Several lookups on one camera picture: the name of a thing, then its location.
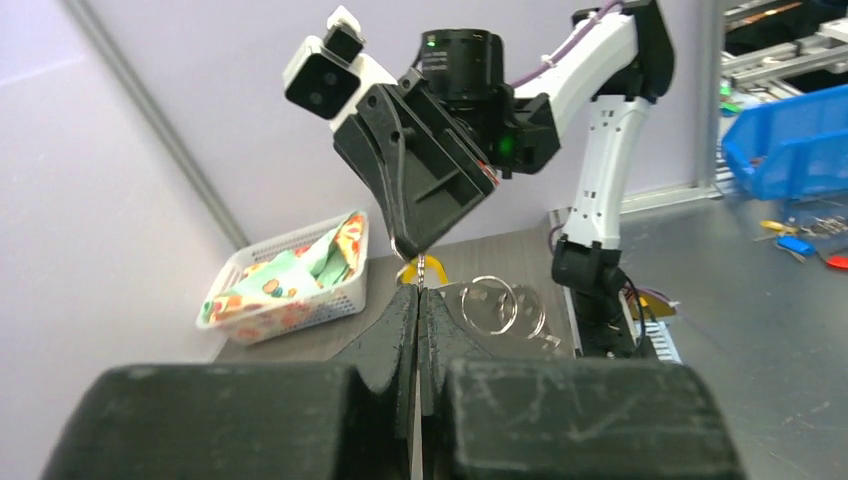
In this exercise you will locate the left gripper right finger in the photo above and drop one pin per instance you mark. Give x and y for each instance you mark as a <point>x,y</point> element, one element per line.
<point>490,417</point>

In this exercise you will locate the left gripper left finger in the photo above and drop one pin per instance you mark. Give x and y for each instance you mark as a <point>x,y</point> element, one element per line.
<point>348,417</point>

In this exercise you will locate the silver keyring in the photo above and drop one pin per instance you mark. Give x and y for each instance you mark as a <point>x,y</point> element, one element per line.
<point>489,305</point>

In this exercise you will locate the floral patterned cloth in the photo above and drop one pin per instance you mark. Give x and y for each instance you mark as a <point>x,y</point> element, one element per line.
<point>298,278</point>

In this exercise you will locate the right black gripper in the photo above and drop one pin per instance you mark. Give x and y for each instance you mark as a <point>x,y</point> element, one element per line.
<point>423,171</point>

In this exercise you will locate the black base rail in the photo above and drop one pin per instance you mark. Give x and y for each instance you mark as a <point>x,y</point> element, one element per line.
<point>634,325</point>

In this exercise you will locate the red key tag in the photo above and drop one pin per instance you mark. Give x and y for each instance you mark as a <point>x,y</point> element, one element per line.
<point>837,262</point>

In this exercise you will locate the blue plastic bin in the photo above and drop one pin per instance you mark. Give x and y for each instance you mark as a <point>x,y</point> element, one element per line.
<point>791,149</point>

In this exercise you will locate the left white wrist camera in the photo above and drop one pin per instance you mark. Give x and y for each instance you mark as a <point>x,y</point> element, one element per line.
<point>328,76</point>

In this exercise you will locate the white plastic basket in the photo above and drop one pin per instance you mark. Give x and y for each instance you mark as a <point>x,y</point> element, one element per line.
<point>291,285</point>

